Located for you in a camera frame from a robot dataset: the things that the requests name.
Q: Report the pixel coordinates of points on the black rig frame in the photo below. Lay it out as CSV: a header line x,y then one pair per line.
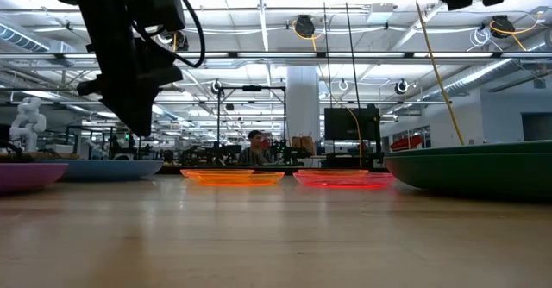
x,y
252,88

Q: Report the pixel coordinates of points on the black monitor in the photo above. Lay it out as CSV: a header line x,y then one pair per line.
x,y
351,124

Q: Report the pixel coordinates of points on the black robot with green lights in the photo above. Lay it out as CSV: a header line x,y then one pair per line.
x,y
284,152

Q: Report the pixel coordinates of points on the long ceiling light bar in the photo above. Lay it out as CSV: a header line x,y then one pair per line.
x,y
276,55

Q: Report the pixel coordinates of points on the small black ceiling reel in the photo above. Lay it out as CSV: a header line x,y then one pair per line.
x,y
216,86
401,86

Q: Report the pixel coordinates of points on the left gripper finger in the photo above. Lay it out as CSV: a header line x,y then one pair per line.
x,y
125,111
146,111

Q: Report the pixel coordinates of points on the brown paper bag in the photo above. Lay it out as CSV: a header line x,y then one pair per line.
x,y
297,145
309,145

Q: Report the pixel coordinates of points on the silver ventilation duct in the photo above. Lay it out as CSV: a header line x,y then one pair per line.
x,y
474,77
21,38

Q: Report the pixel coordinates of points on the large purple plastic plate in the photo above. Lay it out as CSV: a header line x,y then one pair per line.
x,y
26,178

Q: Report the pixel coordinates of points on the large green plastic plate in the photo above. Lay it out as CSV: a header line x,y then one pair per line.
x,y
474,171

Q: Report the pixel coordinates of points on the large blue plastic plate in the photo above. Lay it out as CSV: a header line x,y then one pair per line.
x,y
108,169

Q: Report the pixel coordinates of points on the person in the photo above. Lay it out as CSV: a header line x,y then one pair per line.
x,y
255,148

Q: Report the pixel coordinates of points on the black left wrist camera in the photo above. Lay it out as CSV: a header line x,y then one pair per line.
x,y
155,1

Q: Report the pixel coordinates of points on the dark window panel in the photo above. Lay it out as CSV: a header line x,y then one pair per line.
x,y
537,126

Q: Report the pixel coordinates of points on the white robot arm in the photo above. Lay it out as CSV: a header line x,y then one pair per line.
x,y
28,120

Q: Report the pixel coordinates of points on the pink translucent plastic plate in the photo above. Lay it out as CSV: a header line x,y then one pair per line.
x,y
345,180

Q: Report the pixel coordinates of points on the white pillar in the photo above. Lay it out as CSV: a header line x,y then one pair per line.
x,y
303,102

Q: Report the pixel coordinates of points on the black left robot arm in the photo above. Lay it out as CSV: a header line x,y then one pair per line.
x,y
103,3

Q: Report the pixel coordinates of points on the red object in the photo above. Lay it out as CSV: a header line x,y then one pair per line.
x,y
405,142

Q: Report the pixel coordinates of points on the black aluminium table frame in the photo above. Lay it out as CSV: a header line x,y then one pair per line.
x,y
170,170

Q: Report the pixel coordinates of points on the black rig with green light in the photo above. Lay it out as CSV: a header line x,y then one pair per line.
x,y
125,150

